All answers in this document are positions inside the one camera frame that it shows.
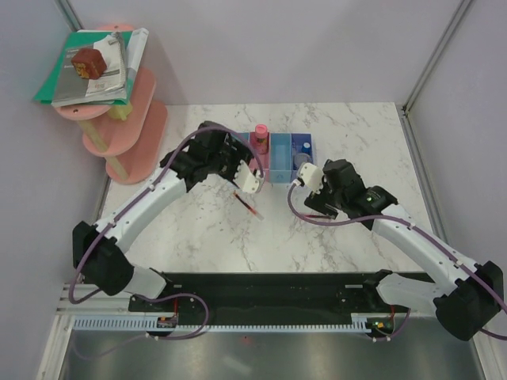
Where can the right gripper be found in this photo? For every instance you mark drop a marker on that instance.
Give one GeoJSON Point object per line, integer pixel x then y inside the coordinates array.
{"type": "Point", "coordinates": [319, 202]}

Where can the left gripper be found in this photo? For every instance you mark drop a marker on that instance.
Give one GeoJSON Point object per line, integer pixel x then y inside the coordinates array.
{"type": "Point", "coordinates": [243, 153]}

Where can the pink glue stick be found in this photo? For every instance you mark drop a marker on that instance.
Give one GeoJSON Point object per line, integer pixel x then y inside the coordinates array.
{"type": "Point", "coordinates": [261, 139]}

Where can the clear jar of paper clips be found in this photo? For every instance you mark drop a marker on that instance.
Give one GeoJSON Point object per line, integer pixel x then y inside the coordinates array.
{"type": "Point", "coordinates": [300, 159]}

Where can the red pen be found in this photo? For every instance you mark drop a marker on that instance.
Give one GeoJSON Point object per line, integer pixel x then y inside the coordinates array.
{"type": "Point", "coordinates": [323, 217]}

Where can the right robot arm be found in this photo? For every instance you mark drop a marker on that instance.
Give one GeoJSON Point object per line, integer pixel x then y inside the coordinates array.
{"type": "Point", "coordinates": [463, 295]}

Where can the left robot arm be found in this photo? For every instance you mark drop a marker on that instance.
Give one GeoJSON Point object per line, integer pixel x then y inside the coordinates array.
{"type": "Point", "coordinates": [99, 249]}

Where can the light blue drawer box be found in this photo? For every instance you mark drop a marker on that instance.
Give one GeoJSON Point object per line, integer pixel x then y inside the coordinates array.
{"type": "Point", "coordinates": [243, 136]}

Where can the pink drawer box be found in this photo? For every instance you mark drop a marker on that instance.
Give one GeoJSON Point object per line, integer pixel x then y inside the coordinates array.
{"type": "Point", "coordinates": [264, 158]}

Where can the sky blue drawer box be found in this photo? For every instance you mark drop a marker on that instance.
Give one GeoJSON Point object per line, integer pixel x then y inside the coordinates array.
{"type": "Point", "coordinates": [280, 158]}

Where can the purple drawer box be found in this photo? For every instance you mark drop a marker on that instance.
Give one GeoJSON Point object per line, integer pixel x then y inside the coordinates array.
{"type": "Point", "coordinates": [297, 141]}

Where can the pink tiered shelf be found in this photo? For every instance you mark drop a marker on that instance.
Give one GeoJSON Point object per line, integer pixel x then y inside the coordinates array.
{"type": "Point", "coordinates": [128, 137]}

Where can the red brown cube box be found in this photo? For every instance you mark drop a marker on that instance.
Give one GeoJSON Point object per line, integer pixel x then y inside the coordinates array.
{"type": "Point", "coordinates": [89, 63]}

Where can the grey manual booklet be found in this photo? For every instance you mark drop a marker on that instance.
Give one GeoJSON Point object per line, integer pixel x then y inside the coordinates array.
{"type": "Point", "coordinates": [72, 90]}

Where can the green folder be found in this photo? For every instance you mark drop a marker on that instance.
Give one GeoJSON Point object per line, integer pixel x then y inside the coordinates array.
{"type": "Point", "coordinates": [74, 40]}

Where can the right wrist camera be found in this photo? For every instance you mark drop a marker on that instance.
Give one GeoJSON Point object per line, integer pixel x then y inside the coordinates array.
{"type": "Point", "coordinates": [310, 176]}

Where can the white cable duct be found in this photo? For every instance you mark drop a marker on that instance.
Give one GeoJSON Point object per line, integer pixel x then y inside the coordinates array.
{"type": "Point", "coordinates": [166, 323]}

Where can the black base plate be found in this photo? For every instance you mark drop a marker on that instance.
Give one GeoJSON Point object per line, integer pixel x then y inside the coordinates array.
{"type": "Point", "coordinates": [266, 297]}

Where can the aluminium rail frame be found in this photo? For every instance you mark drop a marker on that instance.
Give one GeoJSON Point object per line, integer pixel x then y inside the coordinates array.
{"type": "Point", "coordinates": [210, 231]}

